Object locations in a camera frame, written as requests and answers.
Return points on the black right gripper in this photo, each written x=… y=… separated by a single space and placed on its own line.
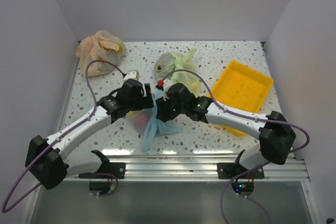
x=163 y=113

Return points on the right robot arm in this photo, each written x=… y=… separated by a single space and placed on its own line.
x=274 y=134

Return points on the yellow plastic tray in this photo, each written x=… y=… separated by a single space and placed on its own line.
x=242 y=87

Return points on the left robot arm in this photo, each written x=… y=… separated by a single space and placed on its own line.
x=47 y=157

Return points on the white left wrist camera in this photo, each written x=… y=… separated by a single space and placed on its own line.
x=134 y=74

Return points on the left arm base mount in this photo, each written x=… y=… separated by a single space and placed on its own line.
x=102 y=168

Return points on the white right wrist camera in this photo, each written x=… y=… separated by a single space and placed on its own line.
x=164 y=86

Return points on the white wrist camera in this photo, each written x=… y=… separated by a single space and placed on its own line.
x=164 y=86
x=134 y=74

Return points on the aluminium table edge rail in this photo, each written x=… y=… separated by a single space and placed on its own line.
x=199 y=168

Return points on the orange plastic bag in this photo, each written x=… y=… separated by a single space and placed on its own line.
x=99 y=53

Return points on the green avocado plastic bag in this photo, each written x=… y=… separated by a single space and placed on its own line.
x=169 y=61

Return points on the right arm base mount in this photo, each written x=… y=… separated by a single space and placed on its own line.
x=240 y=174

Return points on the light blue plastic bag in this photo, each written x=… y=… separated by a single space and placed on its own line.
x=147 y=125

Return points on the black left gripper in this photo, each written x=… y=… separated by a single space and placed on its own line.
x=145 y=102

